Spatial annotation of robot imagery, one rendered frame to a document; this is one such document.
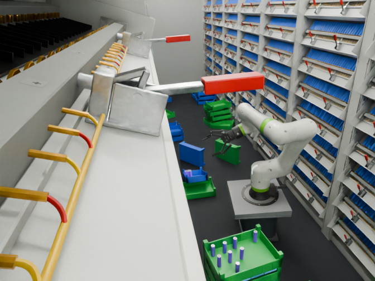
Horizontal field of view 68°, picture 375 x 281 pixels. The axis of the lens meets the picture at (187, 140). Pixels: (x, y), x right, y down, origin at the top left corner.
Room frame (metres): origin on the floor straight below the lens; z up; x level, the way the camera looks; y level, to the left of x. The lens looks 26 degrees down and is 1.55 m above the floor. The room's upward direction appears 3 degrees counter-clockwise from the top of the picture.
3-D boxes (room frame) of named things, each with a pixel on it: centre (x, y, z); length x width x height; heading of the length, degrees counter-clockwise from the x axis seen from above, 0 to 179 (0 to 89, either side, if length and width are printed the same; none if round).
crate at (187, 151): (2.64, -0.04, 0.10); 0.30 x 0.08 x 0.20; 47
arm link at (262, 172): (1.58, -0.49, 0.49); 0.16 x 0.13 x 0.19; 105
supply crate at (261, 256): (0.91, -0.22, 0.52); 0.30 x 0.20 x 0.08; 107
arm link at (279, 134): (1.42, -0.51, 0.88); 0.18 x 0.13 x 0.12; 15
